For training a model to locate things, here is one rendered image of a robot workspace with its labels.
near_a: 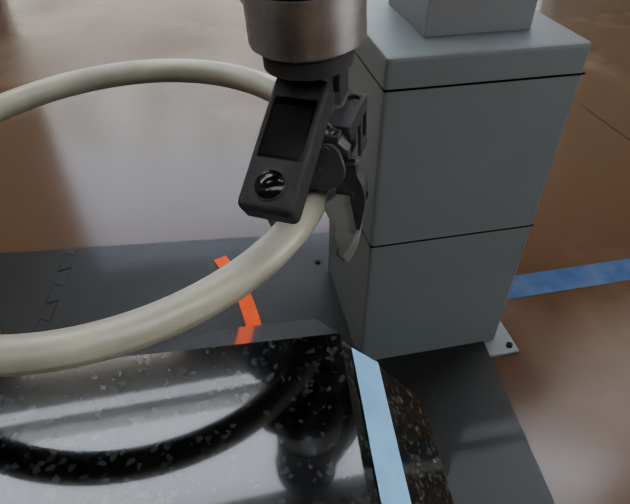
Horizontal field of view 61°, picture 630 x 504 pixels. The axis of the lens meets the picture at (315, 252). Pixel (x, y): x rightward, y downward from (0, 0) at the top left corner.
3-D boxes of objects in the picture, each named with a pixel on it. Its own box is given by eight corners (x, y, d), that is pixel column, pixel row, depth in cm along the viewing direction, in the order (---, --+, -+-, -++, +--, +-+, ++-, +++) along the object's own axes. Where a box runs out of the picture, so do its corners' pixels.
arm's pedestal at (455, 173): (309, 262, 179) (307, -11, 124) (449, 243, 187) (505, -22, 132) (346, 383, 142) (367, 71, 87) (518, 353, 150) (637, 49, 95)
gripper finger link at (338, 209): (384, 230, 56) (364, 155, 50) (371, 269, 52) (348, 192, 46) (356, 231, 57) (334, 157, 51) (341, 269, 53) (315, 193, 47)
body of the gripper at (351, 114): (369, 150, 52) (371, 23, 43) (346, 203, 46) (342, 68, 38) (295, 141, 54) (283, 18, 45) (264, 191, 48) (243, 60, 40)
